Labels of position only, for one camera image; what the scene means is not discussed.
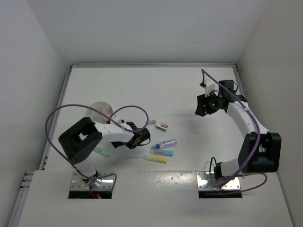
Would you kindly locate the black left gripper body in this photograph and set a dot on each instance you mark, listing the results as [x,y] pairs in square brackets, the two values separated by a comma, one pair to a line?
[133,146]

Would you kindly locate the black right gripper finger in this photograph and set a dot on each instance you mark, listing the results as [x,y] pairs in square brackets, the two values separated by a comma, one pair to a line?
[200,112]
[201,100]

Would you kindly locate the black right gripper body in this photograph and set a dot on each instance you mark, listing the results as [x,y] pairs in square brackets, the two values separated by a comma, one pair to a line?
[211,104]

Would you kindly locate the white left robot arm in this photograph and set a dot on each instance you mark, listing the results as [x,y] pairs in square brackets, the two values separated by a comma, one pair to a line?
[80,140]

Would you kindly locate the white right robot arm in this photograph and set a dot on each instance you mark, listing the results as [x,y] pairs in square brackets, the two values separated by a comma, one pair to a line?
[260,151]

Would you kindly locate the yellow highlighter marker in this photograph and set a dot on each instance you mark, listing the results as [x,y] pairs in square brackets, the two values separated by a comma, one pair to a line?
[155,159]

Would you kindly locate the clear blue-capped glue bottle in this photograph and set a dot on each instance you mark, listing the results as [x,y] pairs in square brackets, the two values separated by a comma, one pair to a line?
[165,144]

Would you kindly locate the blue highlighter marker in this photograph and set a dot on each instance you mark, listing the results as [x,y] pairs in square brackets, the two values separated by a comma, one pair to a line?
[160,152]

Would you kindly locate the green highlighter marker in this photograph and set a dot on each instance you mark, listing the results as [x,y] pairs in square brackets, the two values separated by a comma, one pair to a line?
[102,152]

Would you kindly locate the white round divided organizer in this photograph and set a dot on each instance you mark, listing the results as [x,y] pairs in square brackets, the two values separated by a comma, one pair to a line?
[102,107]

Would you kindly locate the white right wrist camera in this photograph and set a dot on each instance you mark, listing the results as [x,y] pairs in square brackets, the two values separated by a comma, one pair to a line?
[209,87]

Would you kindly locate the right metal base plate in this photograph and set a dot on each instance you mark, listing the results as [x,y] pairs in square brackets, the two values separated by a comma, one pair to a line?
[206,182]

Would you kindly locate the metal base plate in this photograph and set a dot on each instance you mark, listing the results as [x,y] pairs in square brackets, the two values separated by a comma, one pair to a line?
[206,182]
[104,182]

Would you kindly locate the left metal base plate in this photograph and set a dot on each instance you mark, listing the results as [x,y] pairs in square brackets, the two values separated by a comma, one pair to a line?
[104,182]

